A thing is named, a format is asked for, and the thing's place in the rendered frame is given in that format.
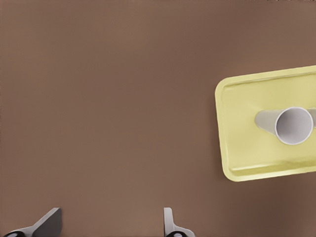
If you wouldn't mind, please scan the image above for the white IKEA cup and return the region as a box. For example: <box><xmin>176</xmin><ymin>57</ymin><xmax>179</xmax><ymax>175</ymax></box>
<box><xmin>254</xmin><ymin>106</ymin><xmax>314</xmax><ymax>146</ymax></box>

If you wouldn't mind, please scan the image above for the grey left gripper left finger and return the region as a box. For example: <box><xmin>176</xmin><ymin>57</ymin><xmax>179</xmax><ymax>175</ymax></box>
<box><xmin>0</xmin><ymin>207</ymin><xmax>62</xmax><ymax>237</ymax></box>

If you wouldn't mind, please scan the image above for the pale yellow rectangular tray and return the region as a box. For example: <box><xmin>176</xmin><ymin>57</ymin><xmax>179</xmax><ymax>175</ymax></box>
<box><xmin>214</xmin><ymin>65</ymin><xmax>316</xmax><ymax>183</ymax></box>

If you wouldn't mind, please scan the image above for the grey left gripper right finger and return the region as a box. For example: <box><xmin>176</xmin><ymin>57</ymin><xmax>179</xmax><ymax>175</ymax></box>
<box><xmin>163</xmin><ymin>207</ymin><xmax>196</xmax><ymax>237</ymax></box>

